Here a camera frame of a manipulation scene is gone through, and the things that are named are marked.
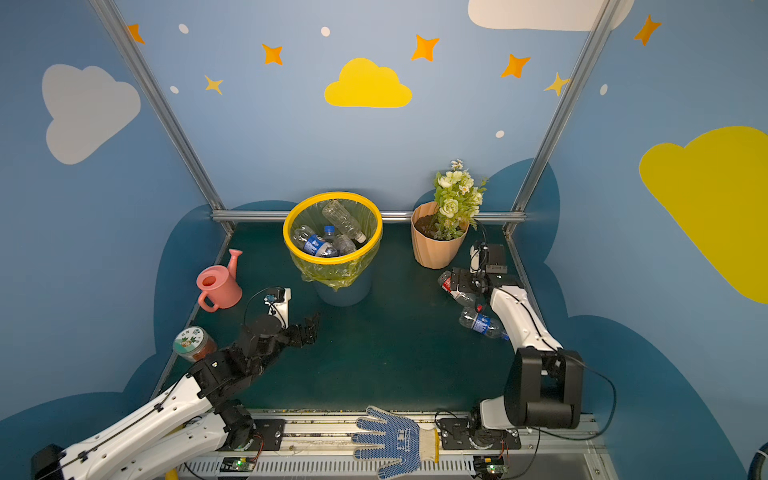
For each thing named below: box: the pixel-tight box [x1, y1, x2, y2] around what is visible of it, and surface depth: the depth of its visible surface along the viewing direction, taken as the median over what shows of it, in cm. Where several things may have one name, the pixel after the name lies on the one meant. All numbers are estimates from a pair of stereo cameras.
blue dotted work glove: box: [351, 406, 439, 480], surface depth 75 cm
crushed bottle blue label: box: [459, 308, 510, 341], surface depth 92 cm
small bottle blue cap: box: [324, 225, 337, 243], surface depth 88 cm
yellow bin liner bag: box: [283, 192, 383, 291], surface depth 83 cm
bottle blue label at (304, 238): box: [293, 225, 338, 258], surface depth 81 cm
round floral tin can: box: [173, 326, 217, 362], surface depth 84 cm
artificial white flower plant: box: [432, 158, 488, 241], surface depth 95 cm
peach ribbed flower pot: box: [410, 201, 470, 269], surface depth 104 cm
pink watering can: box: [196, 248, 243, 313], surface depth 94 cm
